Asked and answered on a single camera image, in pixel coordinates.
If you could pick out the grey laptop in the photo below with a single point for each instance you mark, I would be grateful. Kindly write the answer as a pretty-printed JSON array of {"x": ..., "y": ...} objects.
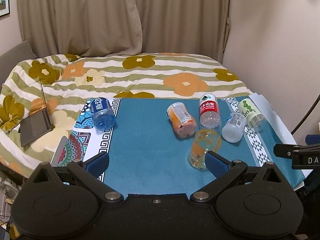
[{"x": 36, "y": 125}]

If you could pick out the teal patterned table cloth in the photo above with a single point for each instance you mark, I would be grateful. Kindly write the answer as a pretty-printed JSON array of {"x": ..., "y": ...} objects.
[{"x": 146, "y": 157}]

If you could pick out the grey headboard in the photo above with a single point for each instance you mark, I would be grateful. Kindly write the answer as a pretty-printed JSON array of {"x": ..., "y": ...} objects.
[{"x": 11, "y": 58}]

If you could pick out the white translucent bottle cup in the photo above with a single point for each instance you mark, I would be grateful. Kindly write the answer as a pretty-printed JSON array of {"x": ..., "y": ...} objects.
[{"x": 234, "y": 128}]

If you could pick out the floral striped duvet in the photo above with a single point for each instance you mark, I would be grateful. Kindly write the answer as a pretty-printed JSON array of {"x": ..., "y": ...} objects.
[{"x": 64, "y": 82}]

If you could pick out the green label bottle cup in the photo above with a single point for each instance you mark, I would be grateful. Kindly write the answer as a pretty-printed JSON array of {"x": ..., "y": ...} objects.
[{"x": 252, "y": 113}]

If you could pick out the blue label bottle cup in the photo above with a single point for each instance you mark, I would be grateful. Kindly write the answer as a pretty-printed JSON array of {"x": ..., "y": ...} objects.
[{"x": 103, "y": 116}]

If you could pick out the orange label bottle cup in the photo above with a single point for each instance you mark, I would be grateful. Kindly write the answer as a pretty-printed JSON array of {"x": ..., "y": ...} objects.
[{"x": 182, "y": 121}]

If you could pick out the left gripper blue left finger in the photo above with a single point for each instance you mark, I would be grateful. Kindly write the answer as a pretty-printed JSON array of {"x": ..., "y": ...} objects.
[{"x": 86, "y": 174}]

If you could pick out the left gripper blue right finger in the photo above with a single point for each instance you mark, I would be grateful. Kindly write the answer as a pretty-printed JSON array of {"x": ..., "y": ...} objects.
[{"x": 227, "y": 173}]

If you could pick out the yellow label clear cup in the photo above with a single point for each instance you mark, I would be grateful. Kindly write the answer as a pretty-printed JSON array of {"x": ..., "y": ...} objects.
[{"x": 205, "y": 140}]

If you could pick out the red label bottle cup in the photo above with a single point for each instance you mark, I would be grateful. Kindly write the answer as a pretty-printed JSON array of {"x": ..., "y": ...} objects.
[{"x": 209, "y": 112}]

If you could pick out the beige curtain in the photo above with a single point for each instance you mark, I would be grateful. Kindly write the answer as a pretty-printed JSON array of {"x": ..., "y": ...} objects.
[{"x": 94, "y": 28}]

